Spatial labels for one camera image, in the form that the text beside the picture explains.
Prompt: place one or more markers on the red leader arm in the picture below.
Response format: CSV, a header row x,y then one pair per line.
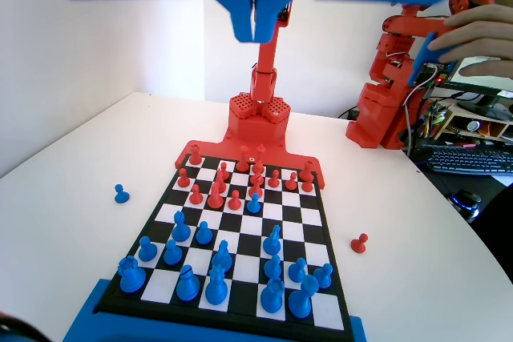
x,y
372,117

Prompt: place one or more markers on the blue chess bishop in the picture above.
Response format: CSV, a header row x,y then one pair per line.
x,y
187,288
181,232

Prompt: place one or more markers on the red robot arm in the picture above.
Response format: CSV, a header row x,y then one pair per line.
x,y
266,57

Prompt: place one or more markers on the red chess rook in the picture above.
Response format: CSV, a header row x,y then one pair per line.
x,y
307,169
195,155

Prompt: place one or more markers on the red chess queen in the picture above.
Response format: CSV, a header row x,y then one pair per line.
x,y
242,162

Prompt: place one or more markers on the red chess pawn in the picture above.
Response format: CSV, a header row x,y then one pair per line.
x,y
195,197
183,181
307,187
224,169
273,181
234,202
359,246
292,183

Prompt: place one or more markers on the red chess bishop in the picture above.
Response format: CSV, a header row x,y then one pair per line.
x,y
257,173
255,190

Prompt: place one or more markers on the blue chess pawn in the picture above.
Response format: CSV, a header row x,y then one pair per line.
x,y
297,273
273,268
253,206
121,196
146,252
323,278
172,256
204,236

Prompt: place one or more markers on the blue chess knight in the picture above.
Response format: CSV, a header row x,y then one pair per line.
x,y
222,258
271,244

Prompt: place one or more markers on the blue chess queen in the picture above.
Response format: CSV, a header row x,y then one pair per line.
x,y
216,292

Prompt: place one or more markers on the blue chess rook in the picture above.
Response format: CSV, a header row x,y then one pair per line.
x,y
272,300
131,280

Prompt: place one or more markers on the person's hand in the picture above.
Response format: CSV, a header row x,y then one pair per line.
x,y
481,33

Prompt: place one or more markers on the green controller circuit board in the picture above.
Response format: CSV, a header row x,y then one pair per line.
x,y
431,71

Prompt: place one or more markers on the wooden desk organizer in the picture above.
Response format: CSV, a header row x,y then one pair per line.
x,y
445,117

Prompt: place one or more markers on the black white chessboard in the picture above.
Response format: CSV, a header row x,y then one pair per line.
x,y
304,214

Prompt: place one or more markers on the black computer monitor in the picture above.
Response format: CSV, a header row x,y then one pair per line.
x,y
497,82

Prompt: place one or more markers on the black computer keyboard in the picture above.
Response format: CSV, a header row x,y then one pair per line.
x,y
465,159

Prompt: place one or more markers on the black computer mouse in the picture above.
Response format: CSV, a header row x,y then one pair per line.
x,y
465,199

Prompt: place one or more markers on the red arm base plate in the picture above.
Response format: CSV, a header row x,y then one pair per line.
x,y
296,154

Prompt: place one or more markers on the blue arm base plate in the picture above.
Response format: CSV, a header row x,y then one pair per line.
x,y
80,318

